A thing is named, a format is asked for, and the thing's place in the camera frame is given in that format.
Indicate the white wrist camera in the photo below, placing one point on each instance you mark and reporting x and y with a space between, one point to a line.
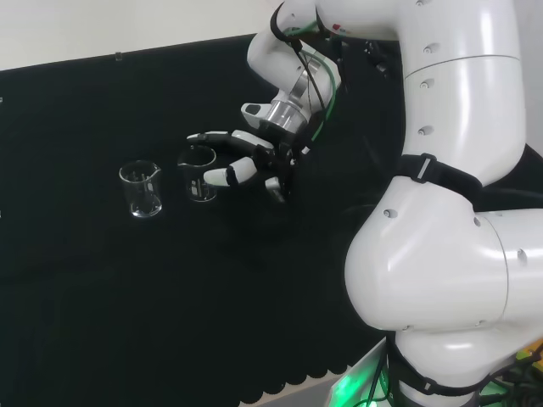
254 110

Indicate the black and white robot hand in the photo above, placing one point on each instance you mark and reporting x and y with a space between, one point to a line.
271 154

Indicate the pale board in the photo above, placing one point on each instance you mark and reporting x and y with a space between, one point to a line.
345 381

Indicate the clear glass beaker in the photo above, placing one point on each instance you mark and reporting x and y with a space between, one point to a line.
142 195
197 182

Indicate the black bench cloth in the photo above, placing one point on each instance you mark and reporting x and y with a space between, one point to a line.
127 275

